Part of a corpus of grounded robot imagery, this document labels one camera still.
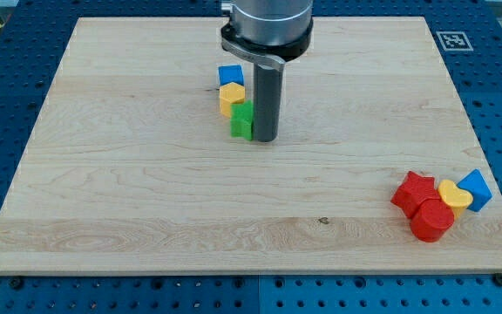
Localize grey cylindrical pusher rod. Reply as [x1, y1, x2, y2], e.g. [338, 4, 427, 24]
[253, 65, 283, 142]

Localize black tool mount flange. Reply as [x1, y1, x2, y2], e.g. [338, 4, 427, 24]
[220, 20, 313, 72]

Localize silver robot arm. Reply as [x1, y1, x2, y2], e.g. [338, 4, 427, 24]
[220, 0, 314, 142]

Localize green star block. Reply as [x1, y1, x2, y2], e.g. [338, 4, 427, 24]
[230, 100, 254, 140]

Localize red star block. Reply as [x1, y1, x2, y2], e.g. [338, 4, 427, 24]
[390, 171, 440, 219]

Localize red circle block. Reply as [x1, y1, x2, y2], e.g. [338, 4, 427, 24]
[410, 200, 455, 242]

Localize blue square block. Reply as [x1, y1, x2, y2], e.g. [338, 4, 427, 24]
[218, 65, 245, 86]

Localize yellow hexagon block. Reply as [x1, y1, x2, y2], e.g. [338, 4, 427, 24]
[219, 82, 246, 118]

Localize light wooden board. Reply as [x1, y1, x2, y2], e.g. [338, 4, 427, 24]
[0, 17, 502, 276]

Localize white fiducial marker tag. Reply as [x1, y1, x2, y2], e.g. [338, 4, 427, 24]
[437, 31, 473, 51]

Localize yellow heart block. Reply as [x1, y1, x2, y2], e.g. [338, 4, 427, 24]
[438, 180, 474, 220]

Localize blue diamond block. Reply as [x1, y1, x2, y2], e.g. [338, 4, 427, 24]
[458, 169, 492, 212]

